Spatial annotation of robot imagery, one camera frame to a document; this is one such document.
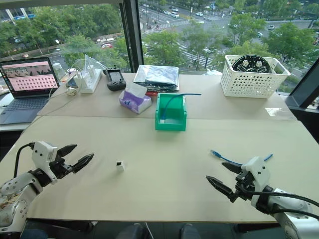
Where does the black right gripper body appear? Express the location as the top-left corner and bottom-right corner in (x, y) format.
(229, 171), (255, 203)

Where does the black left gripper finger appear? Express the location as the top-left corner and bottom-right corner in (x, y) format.
(57, 143), (78, 157)
(71, 153), (95, 174)

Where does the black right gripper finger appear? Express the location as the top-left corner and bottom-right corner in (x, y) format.
(221, 162), (242, 176)
(205, 175), (235, 197)

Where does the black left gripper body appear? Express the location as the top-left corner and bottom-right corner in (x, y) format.
(49, 154), (74, 179)

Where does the white charger box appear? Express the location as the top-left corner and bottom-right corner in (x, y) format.
(73, 71), (87, 88)

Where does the white power strip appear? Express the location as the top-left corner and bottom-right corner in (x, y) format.
(80, 68), (103, 95)

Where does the open laptop computer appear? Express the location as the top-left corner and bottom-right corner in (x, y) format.
(0, 57), (60, 125)

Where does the clear plastic bottle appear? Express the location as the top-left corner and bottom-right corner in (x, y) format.
(52, 62), (66, 82)

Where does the purple tissue pack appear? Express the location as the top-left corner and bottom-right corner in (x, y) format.
(118, 82), (153, 115)

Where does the green plastic bin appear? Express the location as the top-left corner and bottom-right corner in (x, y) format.
(155, 92), (188, 131)

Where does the black handheld remote controller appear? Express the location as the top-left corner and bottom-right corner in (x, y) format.
(103, 64), (127, 92)

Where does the clear plastic bag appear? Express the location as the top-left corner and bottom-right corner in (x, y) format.
(83, 54), (107, 75)

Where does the white perforated plastic basket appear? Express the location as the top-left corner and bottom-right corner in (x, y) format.
(220, 54), (292, 99)

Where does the black round circuit board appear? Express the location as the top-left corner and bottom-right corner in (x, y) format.
(232, 54), (271, 74)

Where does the silver foil bag stack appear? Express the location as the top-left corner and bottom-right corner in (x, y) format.
(133, 65), (180, 95)

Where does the blue Ethernet cable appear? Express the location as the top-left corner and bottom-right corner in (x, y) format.
(210, 149), (274, 166)
(159, 93), (202, 124)

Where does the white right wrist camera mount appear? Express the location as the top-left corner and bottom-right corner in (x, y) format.
(240, 156), (271, 209)

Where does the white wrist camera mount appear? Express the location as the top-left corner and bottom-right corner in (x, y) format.
(240, 156), (271, 209)
(32, 141), (58, 185)

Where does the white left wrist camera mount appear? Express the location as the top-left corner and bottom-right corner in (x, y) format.
(32, 141), (58, 185)

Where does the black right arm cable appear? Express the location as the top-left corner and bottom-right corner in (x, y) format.
(239, 183), (318, 220)

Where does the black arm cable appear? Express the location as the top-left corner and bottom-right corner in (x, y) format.
(13, 142), (35, 178)
(239, 183), (318, 220)

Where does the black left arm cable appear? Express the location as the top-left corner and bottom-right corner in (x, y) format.
(13, 142), (35, 178)

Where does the white charging cable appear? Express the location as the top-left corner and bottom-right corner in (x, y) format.
(48, 59), (88, 100)

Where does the black window frame post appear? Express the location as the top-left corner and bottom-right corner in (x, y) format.
(118, 0), (145, 74)

